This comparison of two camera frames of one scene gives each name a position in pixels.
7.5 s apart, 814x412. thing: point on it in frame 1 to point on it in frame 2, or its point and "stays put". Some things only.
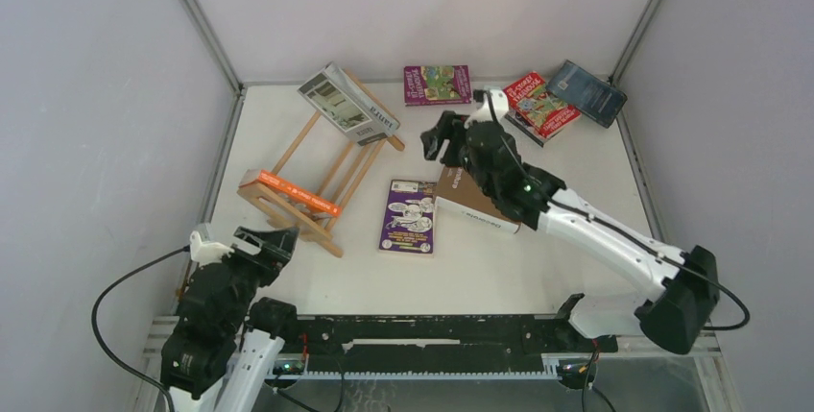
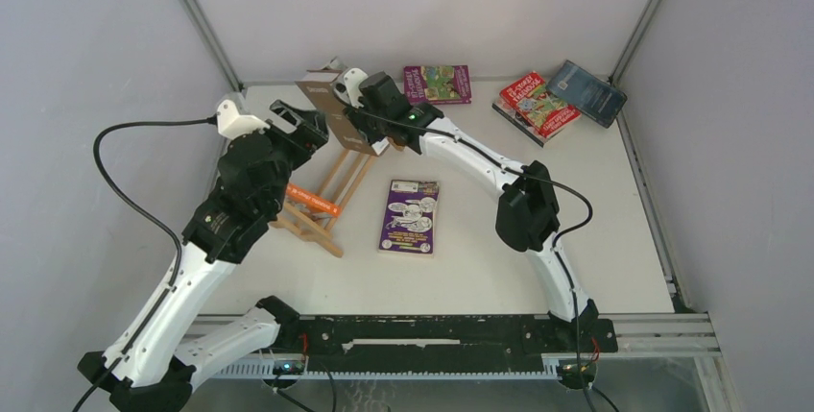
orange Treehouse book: x=313 y=203 stays put
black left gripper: x=276 y=246 to x=310 y=133
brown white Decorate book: x=455 y=190 to x=320 y=85
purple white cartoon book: x=406 y=216 stays put
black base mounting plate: x=441 y=342 stays put
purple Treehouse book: x=438 y=84 stays put
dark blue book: x=591 y=96 stays put
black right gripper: x=455 y=124 to x=359 y=116
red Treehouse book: x=533 y=100 stays put
